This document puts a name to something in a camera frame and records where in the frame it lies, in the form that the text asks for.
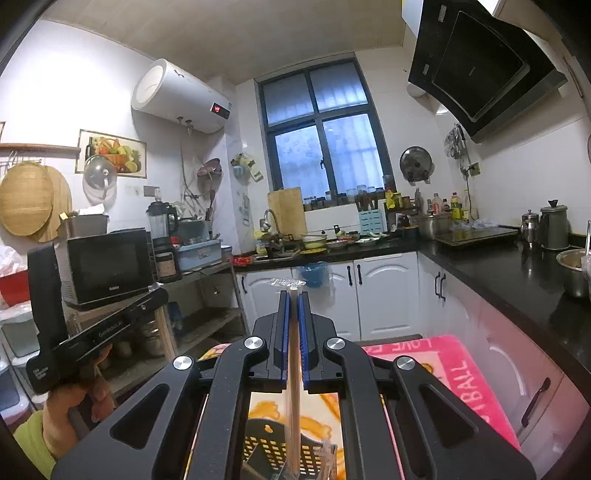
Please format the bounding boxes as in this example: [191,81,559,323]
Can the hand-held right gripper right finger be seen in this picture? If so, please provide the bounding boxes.
[298,292,536,480]

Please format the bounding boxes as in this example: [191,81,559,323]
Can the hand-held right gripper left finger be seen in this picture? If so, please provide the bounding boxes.
[51,290,291,480]

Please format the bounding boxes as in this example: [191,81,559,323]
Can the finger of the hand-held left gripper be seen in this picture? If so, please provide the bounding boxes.
[121,287,170,326]

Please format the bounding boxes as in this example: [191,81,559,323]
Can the plastic-wrapped chopstick pair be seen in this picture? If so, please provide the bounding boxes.
[270,277,308,480]

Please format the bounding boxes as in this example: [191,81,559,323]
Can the dark green utensil holder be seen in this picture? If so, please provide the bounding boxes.
[242,418,340,480]

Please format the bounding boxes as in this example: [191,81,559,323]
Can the cluster of small hanging utensils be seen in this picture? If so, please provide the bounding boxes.
[444,124,468,160]

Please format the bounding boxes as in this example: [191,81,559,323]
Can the person's left hand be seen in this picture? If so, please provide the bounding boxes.
[44,344,115,462]

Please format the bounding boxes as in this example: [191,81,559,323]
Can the stacked steel pots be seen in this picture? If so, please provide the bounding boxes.
[136,318,168,357]

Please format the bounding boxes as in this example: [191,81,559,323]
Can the white plastic drawer unit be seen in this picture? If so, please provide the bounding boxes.
[0,305,47,416]

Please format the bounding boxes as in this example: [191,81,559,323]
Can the red plastic basin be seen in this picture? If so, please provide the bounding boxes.
[0,272,33,308]

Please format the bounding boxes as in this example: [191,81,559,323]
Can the black microwave oven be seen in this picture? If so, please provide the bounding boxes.
[55,228,160,311]

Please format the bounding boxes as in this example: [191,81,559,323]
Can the blue plastic bag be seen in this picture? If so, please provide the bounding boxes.
[295,262,329,288]

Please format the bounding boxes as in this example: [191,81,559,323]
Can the metal kitchen shelf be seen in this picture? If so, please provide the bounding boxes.
[65,258,252,398]

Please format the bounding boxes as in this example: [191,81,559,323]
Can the light blue dish box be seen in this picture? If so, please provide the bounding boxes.
[178,240,223,272]

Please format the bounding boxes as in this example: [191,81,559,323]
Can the black blender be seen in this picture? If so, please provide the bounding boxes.
[147,200,182,283]

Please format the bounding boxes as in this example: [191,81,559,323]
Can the steel rectangular container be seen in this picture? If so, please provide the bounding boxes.
[62,213,109,238]

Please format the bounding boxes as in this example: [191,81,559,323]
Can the white kitchen cabinets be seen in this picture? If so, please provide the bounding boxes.
[235,251,591,462]

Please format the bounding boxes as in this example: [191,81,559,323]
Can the round bamboo tray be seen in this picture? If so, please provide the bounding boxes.
[28,164,73,243]
[0,161,51,236]

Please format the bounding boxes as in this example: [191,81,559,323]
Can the steel faucet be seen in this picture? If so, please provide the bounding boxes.
[262,209,280,245]

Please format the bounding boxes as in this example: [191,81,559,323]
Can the wooden cutting board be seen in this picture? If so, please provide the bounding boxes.
[268,187,308,236]

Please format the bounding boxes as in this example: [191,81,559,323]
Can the glass pot lid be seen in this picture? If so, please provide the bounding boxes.
[83,154,117,200]

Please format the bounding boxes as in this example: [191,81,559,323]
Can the light blue knife block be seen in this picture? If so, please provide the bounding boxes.
[353,193,387,234]

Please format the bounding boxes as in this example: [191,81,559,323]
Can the pink printed bear blanket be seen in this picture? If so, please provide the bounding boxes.
[185,335,522,480]

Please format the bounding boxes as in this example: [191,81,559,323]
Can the row of spice jars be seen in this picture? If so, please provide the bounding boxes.
[302,185,386,207]

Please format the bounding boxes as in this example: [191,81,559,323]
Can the steel cooking pot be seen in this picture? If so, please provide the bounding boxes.
[417,215,453,241]

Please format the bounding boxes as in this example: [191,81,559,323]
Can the dark framed window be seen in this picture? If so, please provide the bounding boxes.
[256,60,384,192]

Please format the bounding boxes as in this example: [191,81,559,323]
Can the black gas stove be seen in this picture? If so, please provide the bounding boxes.
[436,226,520,247]

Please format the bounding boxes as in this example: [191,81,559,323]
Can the cluster of condiment bottles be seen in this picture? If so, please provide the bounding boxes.
[425,191,472,220]

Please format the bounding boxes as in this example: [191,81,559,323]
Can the black kitchen countertop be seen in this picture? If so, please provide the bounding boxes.
[231,231,591,384]

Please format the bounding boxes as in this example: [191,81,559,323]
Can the steel pot lid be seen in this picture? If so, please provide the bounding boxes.
[399,146,435,183]

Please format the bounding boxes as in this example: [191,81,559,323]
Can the white water heater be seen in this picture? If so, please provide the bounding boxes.
[130,58,232,134]

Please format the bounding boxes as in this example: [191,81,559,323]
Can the small steel kettle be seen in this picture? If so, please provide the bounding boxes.
[521,210,541,243]

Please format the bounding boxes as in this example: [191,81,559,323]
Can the large steel kettle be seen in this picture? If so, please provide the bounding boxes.
[539,199,570,250]

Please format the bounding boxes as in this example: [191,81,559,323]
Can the black range hood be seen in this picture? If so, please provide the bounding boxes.
[407,0,568,144]

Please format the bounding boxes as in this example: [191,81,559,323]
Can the hanging wall bowls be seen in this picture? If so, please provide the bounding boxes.
[198,158,223,195]

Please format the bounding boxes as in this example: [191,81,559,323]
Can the fruit wall poster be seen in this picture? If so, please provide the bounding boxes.
[75,129,147,178]

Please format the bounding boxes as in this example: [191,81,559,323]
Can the green wall holder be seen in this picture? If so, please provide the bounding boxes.
[231,153,263,184]

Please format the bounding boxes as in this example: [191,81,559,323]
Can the wooden wall rail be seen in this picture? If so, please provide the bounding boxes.
[0,143,81,153]

